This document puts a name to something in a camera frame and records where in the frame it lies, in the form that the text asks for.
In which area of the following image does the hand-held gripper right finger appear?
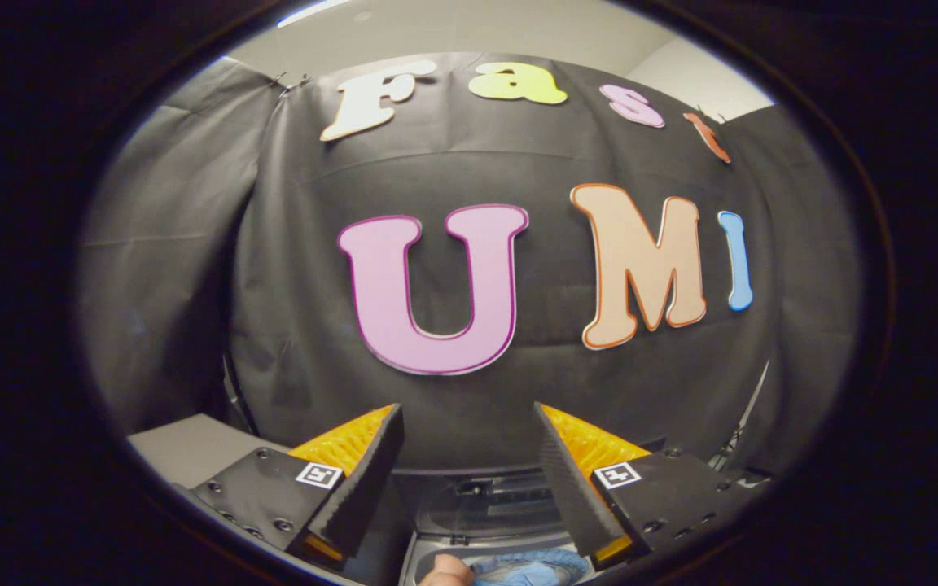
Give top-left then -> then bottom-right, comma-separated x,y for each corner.
533,401 -> 771,571

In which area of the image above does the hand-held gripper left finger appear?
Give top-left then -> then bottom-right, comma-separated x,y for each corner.
172,403 -> 405,571

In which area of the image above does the bundle of black cables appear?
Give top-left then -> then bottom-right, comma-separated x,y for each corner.
709,419 -> 751,474

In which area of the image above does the light blue button shirt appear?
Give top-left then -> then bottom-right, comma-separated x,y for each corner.
469,548 -> 592,586

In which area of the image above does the beige and dark cabinet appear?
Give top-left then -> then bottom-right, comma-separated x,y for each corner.
127,413 -> 414,586

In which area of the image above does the grey washing machine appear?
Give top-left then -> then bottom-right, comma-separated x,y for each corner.
400,468 -> 602,586

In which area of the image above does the black backdrop cloth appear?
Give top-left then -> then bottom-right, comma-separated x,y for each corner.
74,50 -> 865,489

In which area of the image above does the backdrop support pole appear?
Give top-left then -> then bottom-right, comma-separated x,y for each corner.
742,361 -> 769,432

